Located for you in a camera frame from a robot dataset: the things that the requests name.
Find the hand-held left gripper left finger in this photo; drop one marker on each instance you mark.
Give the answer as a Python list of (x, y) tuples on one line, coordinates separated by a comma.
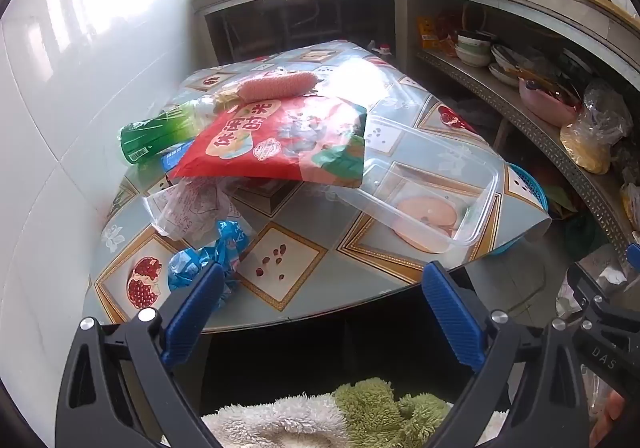
[(195, 308)]

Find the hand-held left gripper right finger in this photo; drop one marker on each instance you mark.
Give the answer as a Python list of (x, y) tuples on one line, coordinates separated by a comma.
[(455, 323)]

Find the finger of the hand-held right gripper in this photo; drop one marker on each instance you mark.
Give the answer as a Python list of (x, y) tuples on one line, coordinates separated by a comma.
[(633, 255), (585, 289)]

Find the blue plastic basket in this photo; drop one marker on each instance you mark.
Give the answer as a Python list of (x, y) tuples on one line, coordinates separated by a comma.
[(530, 185)]

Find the blue white toothpaste box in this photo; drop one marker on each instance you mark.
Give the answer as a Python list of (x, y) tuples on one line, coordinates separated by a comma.
[(175, 156)]

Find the green plastic noodle packet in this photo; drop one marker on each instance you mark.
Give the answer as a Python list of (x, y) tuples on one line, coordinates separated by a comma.
[(150, 137)]

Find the person's right hand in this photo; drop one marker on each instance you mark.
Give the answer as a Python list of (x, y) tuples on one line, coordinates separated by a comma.
[(607, 420)]

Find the crumpled blue wrapper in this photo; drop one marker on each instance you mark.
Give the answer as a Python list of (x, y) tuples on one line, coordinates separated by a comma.
[(190, 263)]

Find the clear red print plastic bag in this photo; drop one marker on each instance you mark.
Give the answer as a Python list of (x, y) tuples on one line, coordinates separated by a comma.
[(190, 208)]

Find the plastic bag of yellow grain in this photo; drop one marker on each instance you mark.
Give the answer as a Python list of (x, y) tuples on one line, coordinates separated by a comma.
[(592, 147)]

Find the green fluffy clothing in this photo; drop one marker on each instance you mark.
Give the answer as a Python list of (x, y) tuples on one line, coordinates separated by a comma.
[(380, 413)]

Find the clear plastic food container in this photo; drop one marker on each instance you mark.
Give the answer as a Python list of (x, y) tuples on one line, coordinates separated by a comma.
[(425, 208)]

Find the white fluffy clothing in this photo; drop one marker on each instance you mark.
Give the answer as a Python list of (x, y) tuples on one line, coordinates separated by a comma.
[(270, 423)]

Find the fruit print tablecloth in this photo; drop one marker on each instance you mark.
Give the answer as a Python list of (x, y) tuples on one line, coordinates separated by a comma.
[(320, 228)]

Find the pink basin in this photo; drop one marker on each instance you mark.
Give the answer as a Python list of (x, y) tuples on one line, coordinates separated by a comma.
[(545, 105)]

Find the red snack bag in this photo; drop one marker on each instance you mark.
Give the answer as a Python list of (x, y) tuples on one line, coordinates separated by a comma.
[(260, 142)]

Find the stack of plates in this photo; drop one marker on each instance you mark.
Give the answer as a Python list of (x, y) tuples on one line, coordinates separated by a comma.
[(507, 67)]

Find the pink sausage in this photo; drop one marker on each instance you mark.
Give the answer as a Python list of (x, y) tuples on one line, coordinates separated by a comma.
[(280, 83)]

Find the wooden cutting board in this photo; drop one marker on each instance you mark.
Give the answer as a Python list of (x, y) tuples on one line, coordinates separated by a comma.
[(607, 2)]

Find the stack of white bowls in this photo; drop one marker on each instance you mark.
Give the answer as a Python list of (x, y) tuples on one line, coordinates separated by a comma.
[(472, 50)]

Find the orange packets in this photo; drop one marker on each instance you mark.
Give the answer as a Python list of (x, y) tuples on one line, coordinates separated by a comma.
[(435, 35)]

